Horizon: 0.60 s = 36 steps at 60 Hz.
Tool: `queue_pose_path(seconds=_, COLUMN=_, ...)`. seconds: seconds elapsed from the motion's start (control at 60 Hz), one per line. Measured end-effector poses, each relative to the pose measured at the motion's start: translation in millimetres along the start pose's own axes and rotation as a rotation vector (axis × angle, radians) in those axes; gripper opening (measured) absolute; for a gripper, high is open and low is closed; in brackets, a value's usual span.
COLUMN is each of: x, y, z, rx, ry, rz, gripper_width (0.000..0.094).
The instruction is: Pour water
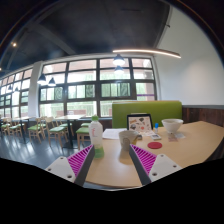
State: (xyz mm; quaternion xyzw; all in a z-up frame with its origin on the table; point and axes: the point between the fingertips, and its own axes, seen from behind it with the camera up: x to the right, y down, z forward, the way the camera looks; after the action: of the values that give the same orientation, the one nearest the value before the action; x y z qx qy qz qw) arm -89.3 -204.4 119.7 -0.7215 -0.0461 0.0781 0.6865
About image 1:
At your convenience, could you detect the group of green-seated wooden chairs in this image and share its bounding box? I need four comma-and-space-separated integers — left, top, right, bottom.
0, 116, 92, 149

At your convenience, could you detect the white bottle with green cap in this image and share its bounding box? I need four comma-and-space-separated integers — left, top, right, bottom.
88, 114, 105, 159

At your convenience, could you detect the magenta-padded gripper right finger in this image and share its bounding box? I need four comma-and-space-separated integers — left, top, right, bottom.
128, 143, 183, 187

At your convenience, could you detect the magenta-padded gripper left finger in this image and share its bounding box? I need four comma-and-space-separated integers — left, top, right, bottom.
44, 143, 96, 188

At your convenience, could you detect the group of dark pendant lamps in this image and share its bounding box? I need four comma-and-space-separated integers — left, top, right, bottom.
4, 53, 127, 93

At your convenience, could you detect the long curved linear ceiling light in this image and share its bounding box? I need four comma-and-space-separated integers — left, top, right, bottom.
112, 47, 182, 60

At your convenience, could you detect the flat round red coaster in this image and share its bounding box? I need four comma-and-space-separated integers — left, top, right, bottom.
147, 141, 163, 150

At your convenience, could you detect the green upholstered booth bench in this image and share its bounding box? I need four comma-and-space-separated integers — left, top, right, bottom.
111, 100, 183, 130

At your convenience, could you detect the wooden dining table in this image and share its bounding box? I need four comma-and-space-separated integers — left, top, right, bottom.
54, 114, 86, 150
9, 115, 38, 144

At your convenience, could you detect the white paper sheet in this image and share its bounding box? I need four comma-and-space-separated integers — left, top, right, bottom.
101, 127, 128, 140

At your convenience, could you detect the white mug with swirl print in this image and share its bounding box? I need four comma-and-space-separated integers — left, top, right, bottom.
118, 129, 140, 152

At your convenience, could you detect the white ceramic bowl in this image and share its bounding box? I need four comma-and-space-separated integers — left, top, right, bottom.
161, 118, 184, 134

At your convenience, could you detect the small white card box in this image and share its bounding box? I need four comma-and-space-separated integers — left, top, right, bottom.
149, 133, 163, 141

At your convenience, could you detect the black-framed printed picture stand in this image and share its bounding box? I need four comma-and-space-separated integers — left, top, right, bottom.
126, 113, 154, 136

